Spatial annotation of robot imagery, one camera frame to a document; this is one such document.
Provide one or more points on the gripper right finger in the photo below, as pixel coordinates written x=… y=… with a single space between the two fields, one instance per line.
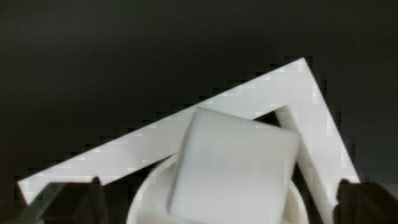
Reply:
x=367 y=203

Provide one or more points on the white round stool seat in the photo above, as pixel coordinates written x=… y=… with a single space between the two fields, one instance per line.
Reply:
x=149 y=209

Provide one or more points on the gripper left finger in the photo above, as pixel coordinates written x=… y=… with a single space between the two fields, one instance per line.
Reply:
x=69 y=204

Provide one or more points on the white L-shaped fence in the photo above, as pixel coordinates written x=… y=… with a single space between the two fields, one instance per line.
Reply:
x=284 y=90

